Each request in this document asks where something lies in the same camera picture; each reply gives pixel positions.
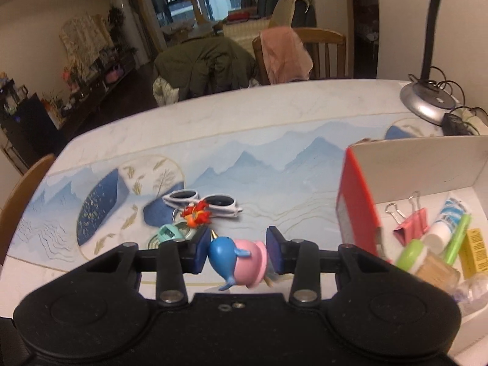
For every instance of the toothpick jar green lid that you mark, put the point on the toothpick jar green lid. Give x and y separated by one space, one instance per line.
417 259

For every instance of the mint correction tape dispenser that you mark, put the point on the mint correction tape dispenser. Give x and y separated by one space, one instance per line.
176 232

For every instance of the yellow small box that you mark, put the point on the yellow small box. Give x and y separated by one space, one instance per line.
473 254

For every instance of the red figurine keychain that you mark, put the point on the red figurine keychain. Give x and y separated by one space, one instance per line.
197 214

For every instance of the pink cloth on chair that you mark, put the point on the pink cloth on chair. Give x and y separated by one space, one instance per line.
285 57

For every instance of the black power adapter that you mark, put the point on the black power adapter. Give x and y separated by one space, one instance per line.
452 124

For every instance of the silver desk lamp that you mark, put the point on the silver desk lamp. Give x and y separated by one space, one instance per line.
422 96

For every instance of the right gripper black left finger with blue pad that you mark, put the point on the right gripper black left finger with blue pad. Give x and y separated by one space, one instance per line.
170 261

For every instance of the red white cardboard box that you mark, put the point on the red white cardboard box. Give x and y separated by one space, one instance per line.
404 208

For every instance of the blue pink whale toy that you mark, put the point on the blue pink whale toy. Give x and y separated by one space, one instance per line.
238 262

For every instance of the dark tv cabinet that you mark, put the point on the dark tv cabinet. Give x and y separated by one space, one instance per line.
37 126

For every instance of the blue mountain table mat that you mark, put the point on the blue mountain table mat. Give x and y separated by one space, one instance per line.
284 176

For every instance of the wooden chair pink cloth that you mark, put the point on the wooden chair pink cloth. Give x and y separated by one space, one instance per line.
327 49

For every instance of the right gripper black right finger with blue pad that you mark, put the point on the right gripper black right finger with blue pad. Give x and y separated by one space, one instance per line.
306 262

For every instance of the white sunglasses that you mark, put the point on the white sunglasses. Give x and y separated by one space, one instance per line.
219 205

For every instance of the pink binder clip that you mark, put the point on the pink binder clip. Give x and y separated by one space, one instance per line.
413 226

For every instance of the green pen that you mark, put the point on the green pen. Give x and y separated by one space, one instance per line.
454 245

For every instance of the olive green jacket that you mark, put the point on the olive green jacket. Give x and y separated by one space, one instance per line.
202 67

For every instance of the blue white cream tube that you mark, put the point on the blue white cream tube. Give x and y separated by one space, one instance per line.
442 230

